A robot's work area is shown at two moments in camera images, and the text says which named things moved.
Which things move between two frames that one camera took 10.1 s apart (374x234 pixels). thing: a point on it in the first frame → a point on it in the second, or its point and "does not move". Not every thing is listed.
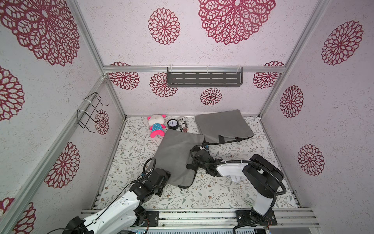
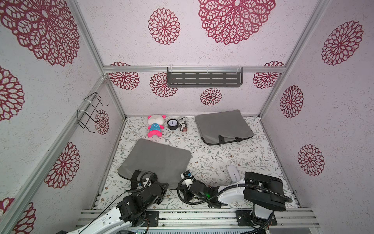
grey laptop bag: x=173 y=154 → x=169 y=163
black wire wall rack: x=85 y=116 does not move
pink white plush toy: x=158 y=126 does not move
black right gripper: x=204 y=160 → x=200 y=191
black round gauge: x=173 y=124 does not move
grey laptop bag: x=226 y=126 does not move
